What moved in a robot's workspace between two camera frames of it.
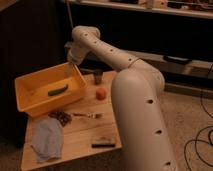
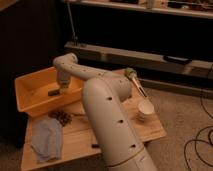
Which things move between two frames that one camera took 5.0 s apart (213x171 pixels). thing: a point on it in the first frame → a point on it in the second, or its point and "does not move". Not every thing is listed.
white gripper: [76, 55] → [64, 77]
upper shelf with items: [188, 8] does not move
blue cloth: [46, 139] does not move
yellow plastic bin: [40, 91] does not move
